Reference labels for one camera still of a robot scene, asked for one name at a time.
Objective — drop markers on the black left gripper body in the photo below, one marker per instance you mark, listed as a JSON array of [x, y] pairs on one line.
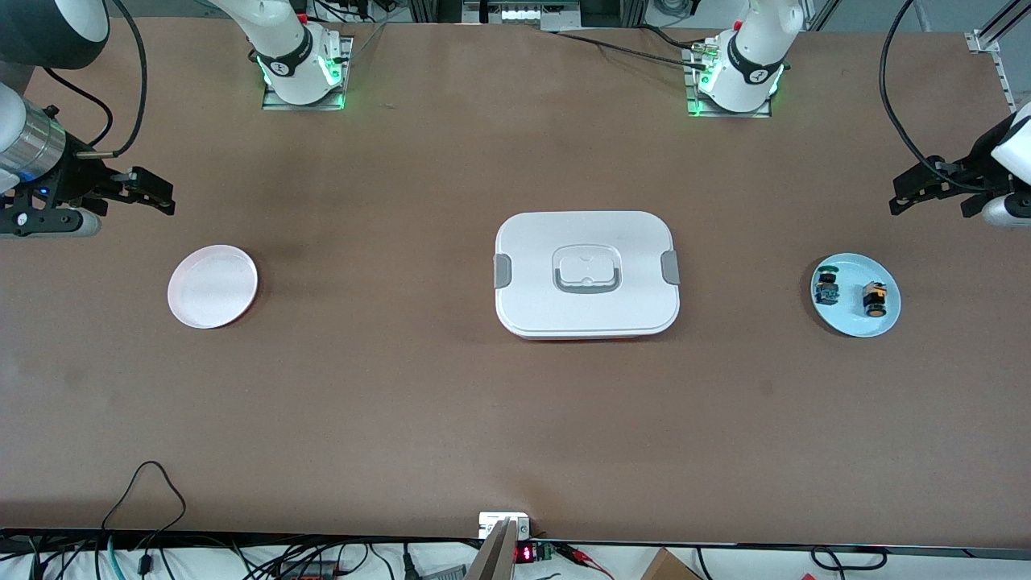
[[971, 167]]

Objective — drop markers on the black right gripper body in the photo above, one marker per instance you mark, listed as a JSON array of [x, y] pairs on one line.
[[83, 176]]

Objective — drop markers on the orange push button switch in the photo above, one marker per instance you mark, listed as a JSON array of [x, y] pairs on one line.
[[875, 300]]

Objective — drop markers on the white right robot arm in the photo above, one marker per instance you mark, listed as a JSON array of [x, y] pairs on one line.
[[302, 89]]

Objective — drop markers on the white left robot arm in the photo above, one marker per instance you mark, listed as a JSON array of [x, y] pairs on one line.
[[749, 80]]

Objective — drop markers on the pink round plate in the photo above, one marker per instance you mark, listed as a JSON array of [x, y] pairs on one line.
[[213, 290]]

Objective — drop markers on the light blue round plate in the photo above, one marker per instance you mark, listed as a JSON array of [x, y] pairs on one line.
[[854, 318]]

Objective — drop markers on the white lunch box grey latches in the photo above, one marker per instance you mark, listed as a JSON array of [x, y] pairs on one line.
[[628, 242]]

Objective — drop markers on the brown cardboard box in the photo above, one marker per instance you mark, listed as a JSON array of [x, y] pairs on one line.
[[668, 568]]

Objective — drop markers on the red clip lead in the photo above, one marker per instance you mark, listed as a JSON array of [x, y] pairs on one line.
[[584, 557]]

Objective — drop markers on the aluminium bar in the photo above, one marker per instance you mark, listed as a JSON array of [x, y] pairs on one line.
[[495, 556]]

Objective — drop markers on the red digit display module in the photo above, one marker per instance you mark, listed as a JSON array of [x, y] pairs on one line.
[[525, 553]]

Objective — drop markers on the green push button switch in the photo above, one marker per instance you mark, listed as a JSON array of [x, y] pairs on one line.
[[827, 290]]

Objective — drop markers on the aluminium profile rail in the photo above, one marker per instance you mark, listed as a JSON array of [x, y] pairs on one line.
[[984, 42]]

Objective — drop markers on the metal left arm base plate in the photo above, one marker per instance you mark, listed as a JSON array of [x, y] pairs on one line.
[[725, 114]]

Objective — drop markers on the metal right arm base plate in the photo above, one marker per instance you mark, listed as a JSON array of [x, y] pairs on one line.
[[345, 56]]

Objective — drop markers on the white metal bracket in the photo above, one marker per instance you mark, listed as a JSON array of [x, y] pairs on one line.
[[493, 519]]

